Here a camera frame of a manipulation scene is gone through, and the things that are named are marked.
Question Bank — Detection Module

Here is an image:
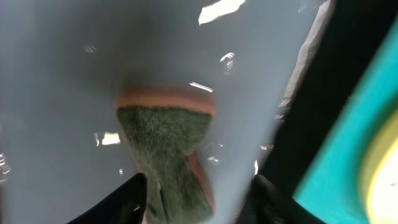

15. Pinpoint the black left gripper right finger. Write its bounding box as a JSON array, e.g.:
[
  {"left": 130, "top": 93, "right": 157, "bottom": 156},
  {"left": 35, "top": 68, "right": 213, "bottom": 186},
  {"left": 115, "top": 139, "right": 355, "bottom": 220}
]
[{"left": 236, "top": 174, "right": 324, "bottom": 224}]

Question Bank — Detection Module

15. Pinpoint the yellow plate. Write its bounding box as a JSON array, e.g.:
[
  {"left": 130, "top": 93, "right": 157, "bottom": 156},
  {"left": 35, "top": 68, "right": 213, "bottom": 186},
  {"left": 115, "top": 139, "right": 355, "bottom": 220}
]
[{"left": 358, "top": 109, "right": 397, "bottom": 224}]

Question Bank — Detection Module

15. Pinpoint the teal serving tray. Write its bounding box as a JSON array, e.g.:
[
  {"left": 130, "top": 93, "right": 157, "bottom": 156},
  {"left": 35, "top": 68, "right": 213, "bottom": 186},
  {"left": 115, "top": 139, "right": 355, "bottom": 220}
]
[{"left": 294, "top": 23, "right": 397, "bottom": 223}]

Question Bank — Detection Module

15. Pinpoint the dark blue water tray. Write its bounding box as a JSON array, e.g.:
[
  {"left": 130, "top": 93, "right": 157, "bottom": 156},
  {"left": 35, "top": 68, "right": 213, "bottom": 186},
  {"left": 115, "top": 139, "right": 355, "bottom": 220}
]
[{"left": 0, "top": 0, "right": 398, "bottom": 224}]

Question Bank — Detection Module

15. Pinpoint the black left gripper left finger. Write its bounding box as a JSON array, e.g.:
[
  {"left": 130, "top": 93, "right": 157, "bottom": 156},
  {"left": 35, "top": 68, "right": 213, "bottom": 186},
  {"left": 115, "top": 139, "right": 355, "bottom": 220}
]
[{"left": 68, "top": 173, "right": 147, "bottom": 224}]

